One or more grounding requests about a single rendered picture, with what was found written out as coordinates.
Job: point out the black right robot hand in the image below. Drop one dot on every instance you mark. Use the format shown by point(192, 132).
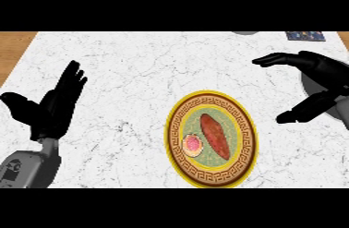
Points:
point(323, 72)

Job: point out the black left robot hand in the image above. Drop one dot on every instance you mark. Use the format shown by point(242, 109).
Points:
point(56, 105)

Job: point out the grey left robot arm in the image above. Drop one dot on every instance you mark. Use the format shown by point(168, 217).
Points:
point(29, 168)

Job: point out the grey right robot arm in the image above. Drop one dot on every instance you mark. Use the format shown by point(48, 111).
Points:
point(344, 110)

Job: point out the reddish brown sweet potato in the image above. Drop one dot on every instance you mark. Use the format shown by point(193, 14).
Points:
point(215, 135)

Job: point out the yellow brown patterned plate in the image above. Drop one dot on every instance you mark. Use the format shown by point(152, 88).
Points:
point(212, 138)

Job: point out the dark blue patterned box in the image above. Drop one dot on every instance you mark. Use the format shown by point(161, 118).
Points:
point(306, 36)

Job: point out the grey round object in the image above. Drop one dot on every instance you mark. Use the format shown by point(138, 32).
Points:
point(246, 32)

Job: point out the pink cream round slice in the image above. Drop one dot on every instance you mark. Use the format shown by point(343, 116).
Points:
point(193, 145)

